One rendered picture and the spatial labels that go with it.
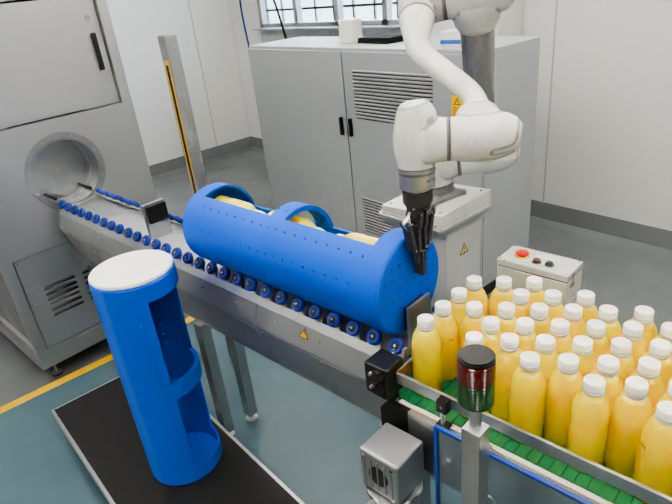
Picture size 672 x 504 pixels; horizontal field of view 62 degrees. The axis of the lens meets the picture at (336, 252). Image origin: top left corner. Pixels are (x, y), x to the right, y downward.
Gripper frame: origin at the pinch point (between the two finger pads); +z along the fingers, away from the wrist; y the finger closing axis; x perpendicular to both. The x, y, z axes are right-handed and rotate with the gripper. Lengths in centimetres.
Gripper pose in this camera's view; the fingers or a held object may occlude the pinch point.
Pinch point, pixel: (420, 261)
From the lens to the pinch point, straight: 147.6
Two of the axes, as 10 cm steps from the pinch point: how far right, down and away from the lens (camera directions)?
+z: 1.0, 8.9, 4.4
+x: -7.3, -2.3, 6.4
